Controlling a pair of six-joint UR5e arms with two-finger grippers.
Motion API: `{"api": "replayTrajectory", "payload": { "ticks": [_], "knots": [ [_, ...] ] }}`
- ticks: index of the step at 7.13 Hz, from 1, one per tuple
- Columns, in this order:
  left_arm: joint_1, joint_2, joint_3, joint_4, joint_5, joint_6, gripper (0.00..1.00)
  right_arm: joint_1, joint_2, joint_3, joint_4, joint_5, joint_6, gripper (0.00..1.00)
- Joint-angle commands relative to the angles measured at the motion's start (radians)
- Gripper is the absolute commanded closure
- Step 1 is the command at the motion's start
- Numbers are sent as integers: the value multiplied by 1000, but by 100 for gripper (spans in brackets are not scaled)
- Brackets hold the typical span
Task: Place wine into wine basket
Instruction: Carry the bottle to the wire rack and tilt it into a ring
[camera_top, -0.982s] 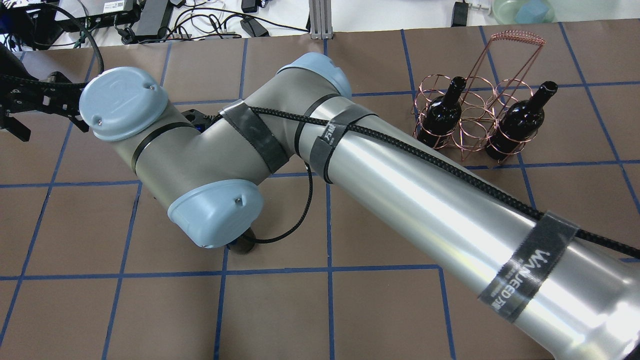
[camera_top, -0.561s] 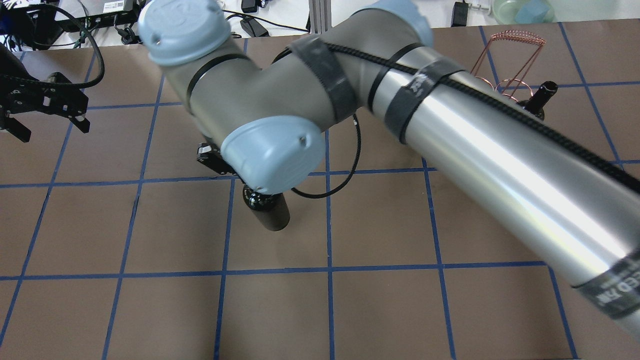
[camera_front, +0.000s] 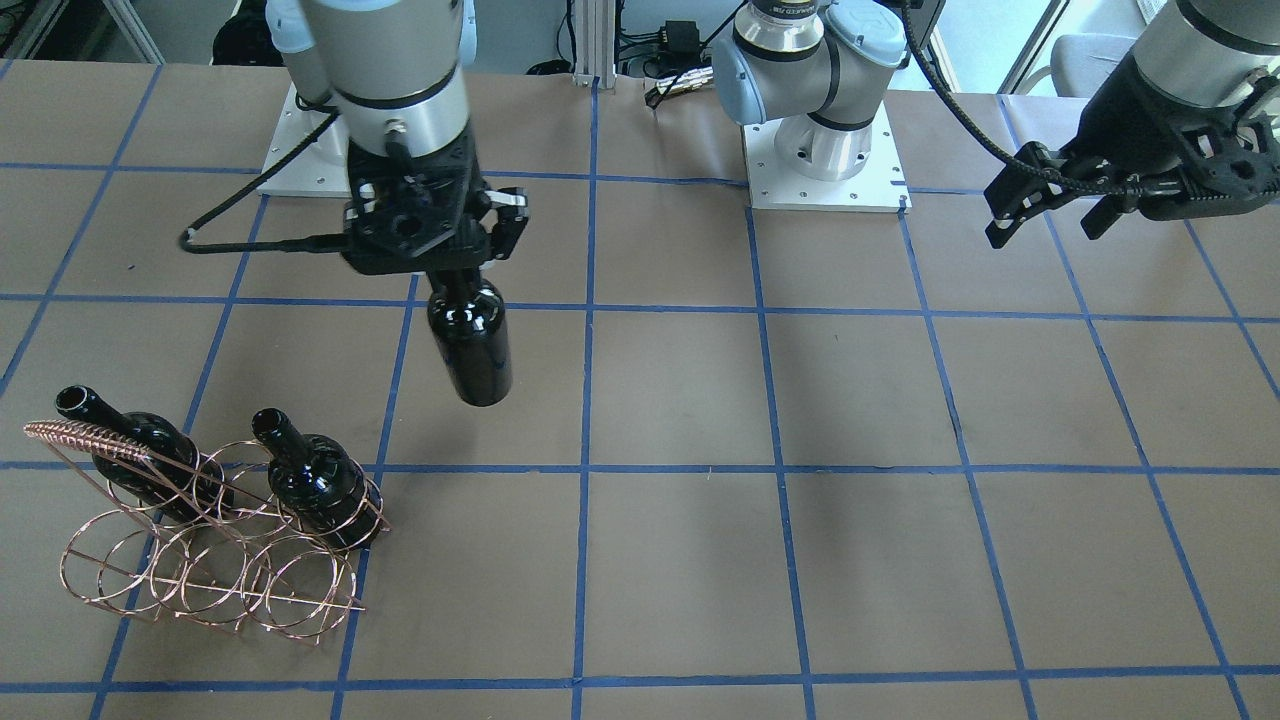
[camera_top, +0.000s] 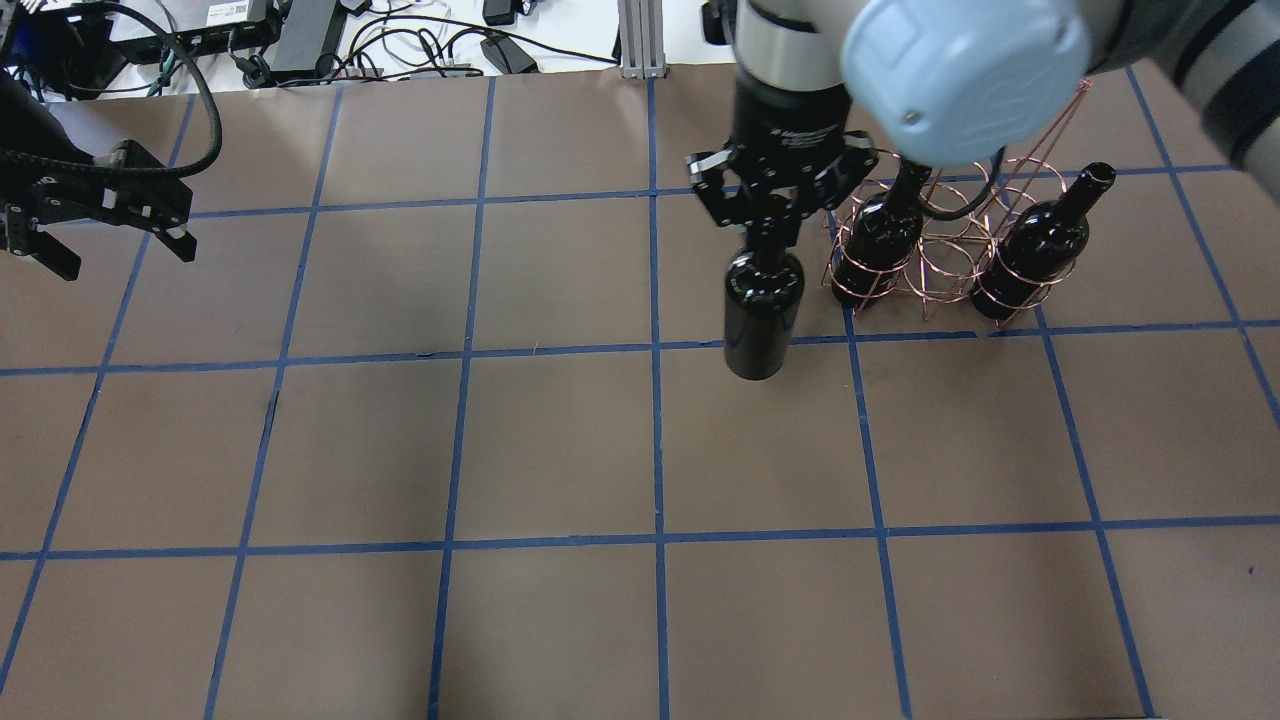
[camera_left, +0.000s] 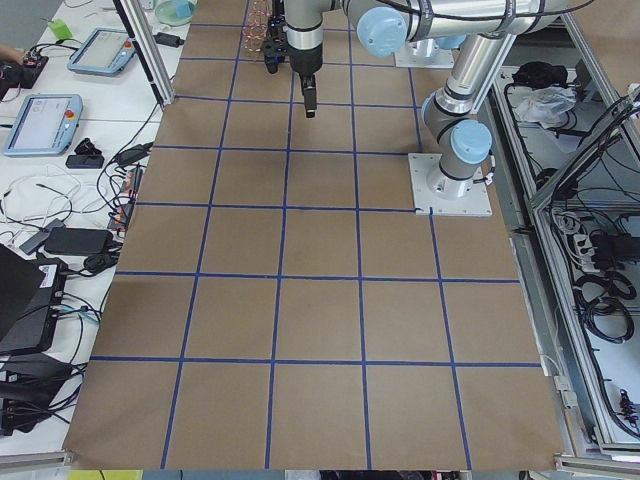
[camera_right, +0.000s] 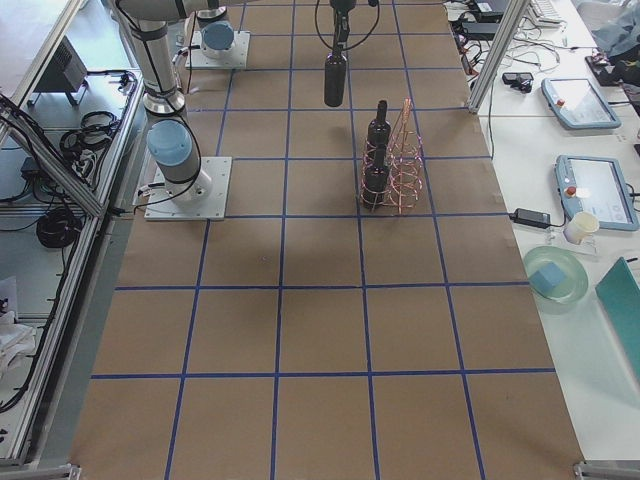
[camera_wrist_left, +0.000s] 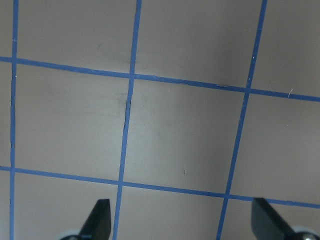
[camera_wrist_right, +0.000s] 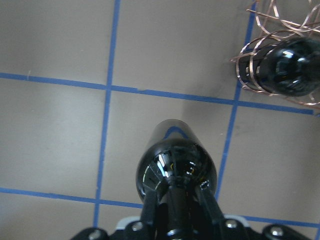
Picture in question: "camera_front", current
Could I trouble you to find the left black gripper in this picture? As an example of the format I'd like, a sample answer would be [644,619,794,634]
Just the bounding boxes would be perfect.
[983,55,1279,249]

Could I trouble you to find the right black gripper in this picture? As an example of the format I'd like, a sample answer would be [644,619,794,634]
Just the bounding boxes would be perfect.
[342,135,530,275]

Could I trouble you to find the dark wine bottle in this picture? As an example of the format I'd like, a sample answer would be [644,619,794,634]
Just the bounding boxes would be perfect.
[55,386,234,525]
[426,269,513,407]

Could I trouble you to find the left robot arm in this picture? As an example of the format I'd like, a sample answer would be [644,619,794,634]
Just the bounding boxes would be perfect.
[712,1,1279,249]

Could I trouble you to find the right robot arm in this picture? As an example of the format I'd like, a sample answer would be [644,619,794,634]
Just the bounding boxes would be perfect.
[265,1,529,284]

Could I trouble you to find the dark wine bottle in basket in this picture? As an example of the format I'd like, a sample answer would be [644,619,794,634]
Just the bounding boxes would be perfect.
[55,386,234,525]

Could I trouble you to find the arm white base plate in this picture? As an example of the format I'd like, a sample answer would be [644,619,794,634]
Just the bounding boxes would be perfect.
[742,105,913,213]
[257,82,353,200]

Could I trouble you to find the aluminium frame post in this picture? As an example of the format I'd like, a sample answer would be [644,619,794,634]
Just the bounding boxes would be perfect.
[567,0,620,92]

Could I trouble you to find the copper wire wine basket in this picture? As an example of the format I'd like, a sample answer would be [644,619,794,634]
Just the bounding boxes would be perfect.
[24,420,365,644]

